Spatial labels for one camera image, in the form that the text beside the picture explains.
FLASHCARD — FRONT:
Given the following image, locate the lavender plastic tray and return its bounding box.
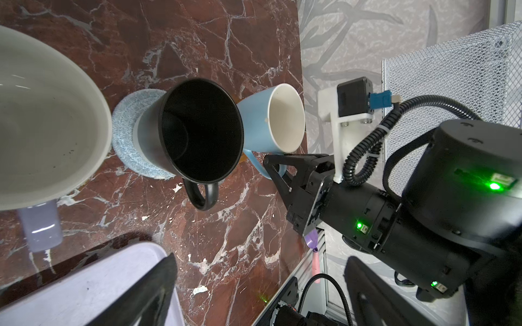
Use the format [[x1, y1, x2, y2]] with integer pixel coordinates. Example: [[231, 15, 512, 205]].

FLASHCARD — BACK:
[[1, 242, 167, 325]]

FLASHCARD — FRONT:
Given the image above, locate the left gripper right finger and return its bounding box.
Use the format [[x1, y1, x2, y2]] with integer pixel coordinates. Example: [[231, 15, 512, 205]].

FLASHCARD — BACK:
[[344, 256, 433, 325]]

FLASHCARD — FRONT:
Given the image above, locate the black mug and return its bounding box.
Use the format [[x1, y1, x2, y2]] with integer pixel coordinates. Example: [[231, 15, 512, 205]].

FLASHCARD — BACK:
[[133, 78, 244, 211]]

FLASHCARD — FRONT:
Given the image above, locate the white wire mesh basket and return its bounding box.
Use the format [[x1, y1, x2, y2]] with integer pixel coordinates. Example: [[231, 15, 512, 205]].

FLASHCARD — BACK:
[[382, 20, 521, 195]]

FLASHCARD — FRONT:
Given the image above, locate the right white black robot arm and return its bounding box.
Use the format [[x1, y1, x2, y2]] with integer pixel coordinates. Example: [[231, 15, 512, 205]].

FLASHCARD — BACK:
[[263, 95, 521, 325]]

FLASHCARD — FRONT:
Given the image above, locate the white mug blue handle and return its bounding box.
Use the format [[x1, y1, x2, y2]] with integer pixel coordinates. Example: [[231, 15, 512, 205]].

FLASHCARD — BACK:
[[237, 84, 306, 179]]

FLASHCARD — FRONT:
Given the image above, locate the pink purple spatula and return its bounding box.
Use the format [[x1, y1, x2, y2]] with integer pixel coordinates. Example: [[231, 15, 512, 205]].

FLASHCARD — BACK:
[[304, 228, 321, 277]]

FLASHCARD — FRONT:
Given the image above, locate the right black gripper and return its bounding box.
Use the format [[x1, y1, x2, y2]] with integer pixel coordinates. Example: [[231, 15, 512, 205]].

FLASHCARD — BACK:
[[263, 153, 399, 253]]

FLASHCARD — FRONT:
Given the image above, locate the grey round coaster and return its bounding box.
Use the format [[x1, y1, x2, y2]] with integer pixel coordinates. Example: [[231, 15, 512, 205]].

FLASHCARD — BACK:
[[111, 88, 175, 180]]

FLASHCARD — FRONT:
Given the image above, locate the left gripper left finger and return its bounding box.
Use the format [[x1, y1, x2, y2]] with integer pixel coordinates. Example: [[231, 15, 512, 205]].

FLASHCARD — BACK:
[[89, 254, 178, 325]]

